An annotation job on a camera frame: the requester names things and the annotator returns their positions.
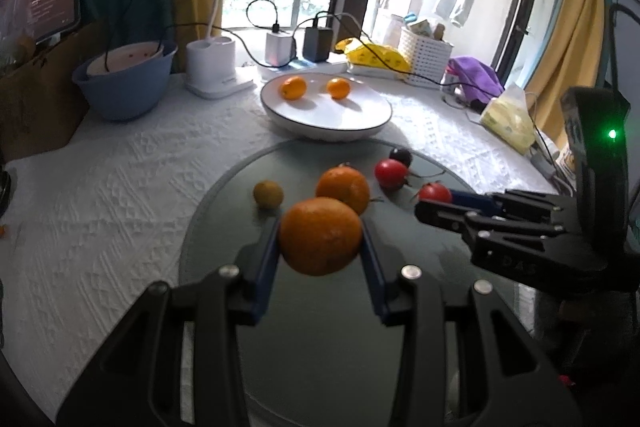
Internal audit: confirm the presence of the round glass tray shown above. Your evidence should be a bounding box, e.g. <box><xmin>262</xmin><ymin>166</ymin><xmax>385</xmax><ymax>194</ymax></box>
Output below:
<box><xmin>179</xmin><ymin>138</ymin><xmax>531</xmax><ymax>427</ymax></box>

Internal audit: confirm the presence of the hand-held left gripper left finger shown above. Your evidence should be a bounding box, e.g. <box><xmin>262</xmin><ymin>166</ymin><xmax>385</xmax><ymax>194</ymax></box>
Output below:
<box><xmin>55</xmin><ymin>217</ymin><xmax>281</xmax><ymax>427</ymax></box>

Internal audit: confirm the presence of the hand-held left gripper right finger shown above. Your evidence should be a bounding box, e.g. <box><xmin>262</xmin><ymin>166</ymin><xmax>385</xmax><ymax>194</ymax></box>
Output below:
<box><xmin>359</xmin><ymin>219</ymin><xmax>583</xmax><ymax>427</ymax></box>

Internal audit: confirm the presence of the white plate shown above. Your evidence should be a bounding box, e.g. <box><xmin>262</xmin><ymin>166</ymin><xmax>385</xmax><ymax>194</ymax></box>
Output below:
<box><xmin>260</xmin><ymin>72</ymin><xmax>393</xmax><ymax>142</ymax></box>

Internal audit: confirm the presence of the small yellow-green fruit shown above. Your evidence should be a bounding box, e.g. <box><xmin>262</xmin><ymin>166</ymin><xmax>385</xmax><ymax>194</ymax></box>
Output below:
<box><xmin>253</xmin><ymin>179</ymin><xmax>285</xmax><ymax>210</ymax></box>

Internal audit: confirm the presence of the yellow tissue pack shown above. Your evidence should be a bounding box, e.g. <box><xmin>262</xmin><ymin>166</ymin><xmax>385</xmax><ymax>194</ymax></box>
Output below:
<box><xmin>480</xmin><ymin>83</ymin><xmax>538</xmax><ymax>155</ymax></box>

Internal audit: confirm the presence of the red tomato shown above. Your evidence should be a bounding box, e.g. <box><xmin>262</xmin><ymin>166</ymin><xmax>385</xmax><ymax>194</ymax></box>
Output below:
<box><xmin>418</xmin><ymin>183</ymin><xmax>454</xmax><ymax>205</ymax></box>
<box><xmin>374</xmin><ymin>159</ymin><xmax>410</xmax><ymax>190</ymax></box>

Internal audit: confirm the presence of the white charger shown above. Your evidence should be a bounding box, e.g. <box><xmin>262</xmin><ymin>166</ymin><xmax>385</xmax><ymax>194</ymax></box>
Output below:
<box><xmin>265</xmin><ymin>31</ymin><xmax>296</xmax><ymax>68</ymax></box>

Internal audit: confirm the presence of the yellow snack packet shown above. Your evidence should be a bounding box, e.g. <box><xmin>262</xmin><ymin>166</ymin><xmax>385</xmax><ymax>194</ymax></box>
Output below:
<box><xmin>334</xmin><ymin>38</ymin><xmax>413</xmax><ymax>75</ymax></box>

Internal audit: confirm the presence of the blue bowl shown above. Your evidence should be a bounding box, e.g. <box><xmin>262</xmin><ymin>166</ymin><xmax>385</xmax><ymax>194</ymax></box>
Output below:
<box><xmin>71</xmin><ymin>41</ymin><xmax>179</xmax><ymax>122</ymax></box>

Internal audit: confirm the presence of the white plastic basket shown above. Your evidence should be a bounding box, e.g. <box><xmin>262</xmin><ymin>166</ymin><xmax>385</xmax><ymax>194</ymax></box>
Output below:
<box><xmin>397</xmin><ymin>26</ymin><xmax>456</xmax><ymax>88</ymax></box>

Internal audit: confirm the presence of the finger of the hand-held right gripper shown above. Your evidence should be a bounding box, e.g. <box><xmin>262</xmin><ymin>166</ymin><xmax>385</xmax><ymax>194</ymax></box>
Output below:
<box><xmin>414</xmin><ymin>199</ymin><xmax>584</xmax><ymax>243</ymax></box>
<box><xmin>448</xmin><ymin>188</ymin><xmax>576</xmax><ymax>215</ymax></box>

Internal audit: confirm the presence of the small mandarin orange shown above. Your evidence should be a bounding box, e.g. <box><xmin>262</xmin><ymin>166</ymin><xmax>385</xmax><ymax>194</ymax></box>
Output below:
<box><xmin>326</xmin><ymin>77</ymin><xmax>350</xmax><ymax>100</ymax></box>
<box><xmin>279</xmin><ymin>76</ymin><xmax>308</xmax><ymax>102</ymax></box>

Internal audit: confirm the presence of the large mandarin orange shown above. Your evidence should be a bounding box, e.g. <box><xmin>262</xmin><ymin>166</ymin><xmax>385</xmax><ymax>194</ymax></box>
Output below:
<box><xmin>278</xmin><ymin>197</ymin><xmax>363</xmax><ymax>277</ymax></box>
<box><xmin>315</xmin><ymin>164</ymin><xmax>372</xmax><ymax>215</ymax></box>

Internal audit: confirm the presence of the purple cloth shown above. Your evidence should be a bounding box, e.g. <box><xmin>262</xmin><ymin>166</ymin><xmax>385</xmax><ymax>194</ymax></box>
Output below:
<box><xmin>446</xmin><ymin>56</ymin><xmax>506</xmax><ymax>100</ymax></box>

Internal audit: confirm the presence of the pink bowl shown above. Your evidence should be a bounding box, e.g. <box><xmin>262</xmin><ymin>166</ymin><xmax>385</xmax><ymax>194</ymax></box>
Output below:
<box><xmin>86</xmin><ymin>43</ymin><xmax>166</xmax><ymax>75</ymax></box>

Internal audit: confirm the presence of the cardboard box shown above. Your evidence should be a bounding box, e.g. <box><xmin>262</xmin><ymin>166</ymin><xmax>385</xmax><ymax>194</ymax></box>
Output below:
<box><xmin>0</xmin><ymin>19</ymin><xmax>108</xmax><ymax>162</ymax></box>

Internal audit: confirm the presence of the white desk lamp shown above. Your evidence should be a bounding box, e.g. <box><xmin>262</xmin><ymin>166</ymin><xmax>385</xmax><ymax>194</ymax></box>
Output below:
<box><xmin>186</xmin><ymin>0</ymin><xmax>256</xmax><ymax>100</ymax></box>

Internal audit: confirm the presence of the clear plastic bag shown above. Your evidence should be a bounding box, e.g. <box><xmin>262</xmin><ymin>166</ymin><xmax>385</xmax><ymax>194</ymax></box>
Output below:
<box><xmin>0</xmin><ymin>0</ymin><xmax>38</xmax><ymax>62</ymax></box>

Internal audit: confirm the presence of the grey charger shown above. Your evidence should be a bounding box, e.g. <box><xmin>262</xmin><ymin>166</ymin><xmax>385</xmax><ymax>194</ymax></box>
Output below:
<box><xmin>302</xmin><ymin>27</ymin><xmax>333</xmax><ymax>62</ymax></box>

